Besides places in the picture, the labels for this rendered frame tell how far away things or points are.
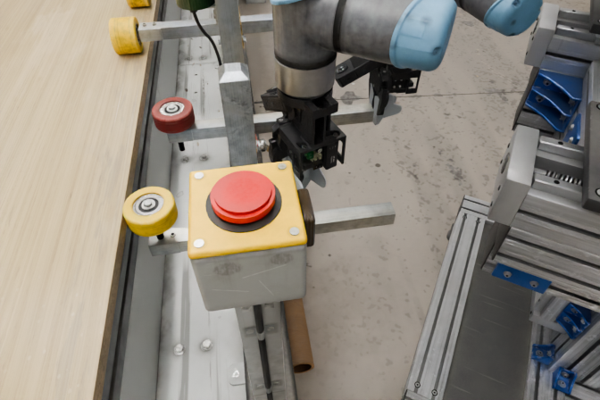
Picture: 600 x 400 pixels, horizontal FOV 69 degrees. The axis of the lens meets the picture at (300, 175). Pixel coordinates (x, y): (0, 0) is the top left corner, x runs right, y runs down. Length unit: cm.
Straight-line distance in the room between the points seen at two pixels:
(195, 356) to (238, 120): 50
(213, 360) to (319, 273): 87
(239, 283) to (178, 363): 62
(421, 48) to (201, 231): 28
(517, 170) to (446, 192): 136
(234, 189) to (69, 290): 44
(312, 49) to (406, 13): 11
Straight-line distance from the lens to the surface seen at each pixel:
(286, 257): 27
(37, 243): 76
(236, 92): 52
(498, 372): 141
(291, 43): 50
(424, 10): 46
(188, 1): 73
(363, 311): 163
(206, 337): 91
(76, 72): 111
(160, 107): 92
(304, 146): 57
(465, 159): 223
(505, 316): 150
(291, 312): 152
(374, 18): 46
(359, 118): 96
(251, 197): 27
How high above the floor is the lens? 143
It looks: 45 degrees down
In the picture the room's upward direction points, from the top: straight up
